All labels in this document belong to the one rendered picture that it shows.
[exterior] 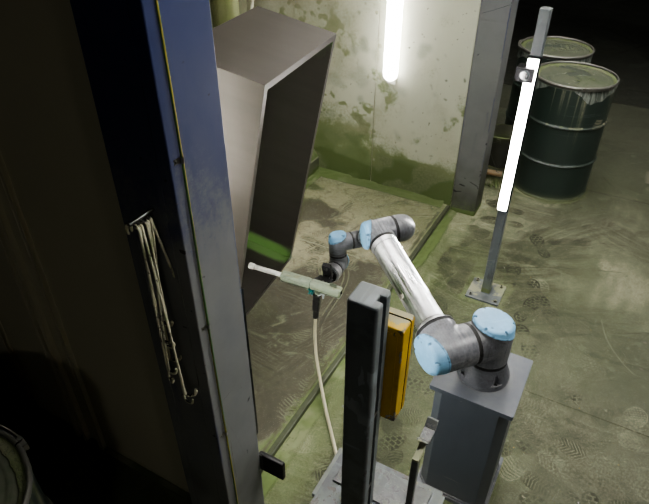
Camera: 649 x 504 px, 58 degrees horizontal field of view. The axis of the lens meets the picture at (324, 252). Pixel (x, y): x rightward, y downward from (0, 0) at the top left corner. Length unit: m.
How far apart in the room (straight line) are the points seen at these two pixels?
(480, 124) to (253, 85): 2.37
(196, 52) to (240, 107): 0.78
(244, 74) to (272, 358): 1.63
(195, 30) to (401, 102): 3.08
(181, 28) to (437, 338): 1.30
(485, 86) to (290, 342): 2.03
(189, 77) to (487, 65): 2.90
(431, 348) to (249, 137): 0.94
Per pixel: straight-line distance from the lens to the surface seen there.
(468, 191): 4.28
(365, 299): 0.99
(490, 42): 3.89
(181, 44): 1.19
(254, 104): 1.96
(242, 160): 2.08
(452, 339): 2.03
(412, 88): 4.13
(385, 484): 1.77
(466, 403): 2.23
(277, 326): 3.27
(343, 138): 4.51
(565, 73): 4.67
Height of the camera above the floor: 2.29
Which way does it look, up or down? 36 degrees down
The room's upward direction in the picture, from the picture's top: straight up
